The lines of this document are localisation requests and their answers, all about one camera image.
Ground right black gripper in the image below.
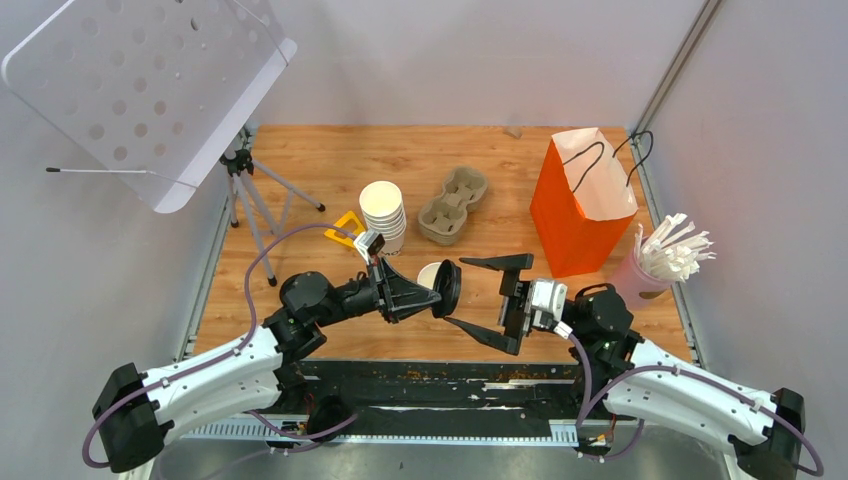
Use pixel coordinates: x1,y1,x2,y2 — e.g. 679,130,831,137
445,255,584,354

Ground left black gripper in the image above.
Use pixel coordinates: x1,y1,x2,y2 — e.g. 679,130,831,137
315,256,443,329

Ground single white paper cup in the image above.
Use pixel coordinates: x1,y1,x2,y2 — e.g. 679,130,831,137
417,262,441,289

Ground black coffee cup lid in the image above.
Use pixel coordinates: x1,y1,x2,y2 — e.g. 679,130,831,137
431,259,462,318

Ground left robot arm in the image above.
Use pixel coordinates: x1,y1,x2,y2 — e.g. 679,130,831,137
83,257,461,473

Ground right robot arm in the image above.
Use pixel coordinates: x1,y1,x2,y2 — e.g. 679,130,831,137
451,253,823,479

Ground stacked pulp cup carriers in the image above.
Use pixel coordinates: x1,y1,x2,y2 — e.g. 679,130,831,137
417,166,489,246

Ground yellow plastic triangle holder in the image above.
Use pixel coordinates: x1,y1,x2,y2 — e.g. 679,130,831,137
323,210,366,249

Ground stack of white paper cups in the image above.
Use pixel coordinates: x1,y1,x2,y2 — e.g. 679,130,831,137
359,180,407,256

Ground orange paper bag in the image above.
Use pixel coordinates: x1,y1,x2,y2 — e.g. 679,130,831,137
530,128,638,278

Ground pink cup of wrapped straws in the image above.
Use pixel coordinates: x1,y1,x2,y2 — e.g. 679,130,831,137
608,213,717,311

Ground white tripod stand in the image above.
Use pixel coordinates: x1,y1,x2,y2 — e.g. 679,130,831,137
219,146,326,253

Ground clear perforated acrylic panel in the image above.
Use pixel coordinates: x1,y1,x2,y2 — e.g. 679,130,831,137
2,1,297,214

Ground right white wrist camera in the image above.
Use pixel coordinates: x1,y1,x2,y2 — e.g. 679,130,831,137
528,278,573,340

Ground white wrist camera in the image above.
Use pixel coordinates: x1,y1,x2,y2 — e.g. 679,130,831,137
353,230,385,265
528,278,573,340

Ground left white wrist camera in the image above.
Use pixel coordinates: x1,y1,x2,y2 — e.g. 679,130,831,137
353,230,385,265

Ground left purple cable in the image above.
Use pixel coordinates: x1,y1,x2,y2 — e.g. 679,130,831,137
81,223,362,470

